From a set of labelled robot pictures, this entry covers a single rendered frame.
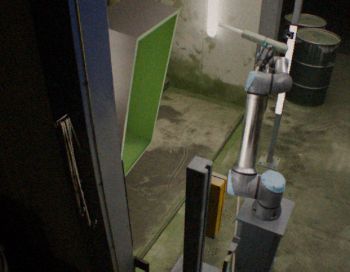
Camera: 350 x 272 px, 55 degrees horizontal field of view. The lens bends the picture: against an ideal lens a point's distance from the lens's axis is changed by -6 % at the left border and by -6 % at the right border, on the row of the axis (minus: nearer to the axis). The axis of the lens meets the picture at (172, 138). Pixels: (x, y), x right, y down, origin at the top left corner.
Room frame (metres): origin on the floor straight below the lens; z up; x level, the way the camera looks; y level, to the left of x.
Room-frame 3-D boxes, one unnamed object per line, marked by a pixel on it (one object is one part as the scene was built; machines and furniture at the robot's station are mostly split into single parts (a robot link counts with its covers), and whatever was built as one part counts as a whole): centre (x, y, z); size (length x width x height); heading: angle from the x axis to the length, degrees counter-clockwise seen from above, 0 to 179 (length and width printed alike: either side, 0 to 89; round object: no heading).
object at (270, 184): (1.49, -0.58, 0.83); 0.17 x 0.15 x 0.18; 74
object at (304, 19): (4.68, -1.84, 0.86); 0.54 x 0.54 x 0.01
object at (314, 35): (4.04, -1.77, 0.86); 0.54 x 0.54 x 0.01
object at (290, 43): (2.68, -0.97, 1.02); 0.06 x 0.02 x 0.83; 61
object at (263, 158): (2.71, -0.98, 0.01); 0.20 x 0.20 x 0.01; 61
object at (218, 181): (0.81, -0.11, 1.42); 0.12 x 0.06 x 0.26; 61
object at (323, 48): (4.03, -1.77, 0.44); 0.59 x 0.58 x 0.89; 166
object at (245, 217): (1.49, -0.59, 0.32); 0.31 x 0.31 x 0.64; 61
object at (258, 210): (1.49, -0.59, 0.69); 0.19 x 0.19 x 0.10
